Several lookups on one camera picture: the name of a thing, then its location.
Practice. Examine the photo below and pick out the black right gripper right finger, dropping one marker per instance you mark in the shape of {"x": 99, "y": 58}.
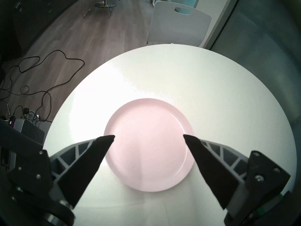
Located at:
{"x": 216, "y": 171}

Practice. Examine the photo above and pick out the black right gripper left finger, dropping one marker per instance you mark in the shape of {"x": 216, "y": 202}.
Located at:
{"x": 82, "y": 166}

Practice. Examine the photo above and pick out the pink round plate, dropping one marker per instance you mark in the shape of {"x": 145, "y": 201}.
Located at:
{"x": 148, "y": 145}

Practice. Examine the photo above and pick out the white paper napkin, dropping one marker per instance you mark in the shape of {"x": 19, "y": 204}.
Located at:
{"x": 141, "y": 211}

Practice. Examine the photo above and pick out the silver electronics box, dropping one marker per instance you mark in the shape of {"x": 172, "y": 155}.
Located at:
{"x": 28, "y": 129}

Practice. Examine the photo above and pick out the dark kitchen counter cabinets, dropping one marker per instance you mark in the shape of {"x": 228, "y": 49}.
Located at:
{"x": 35, "y": 13}

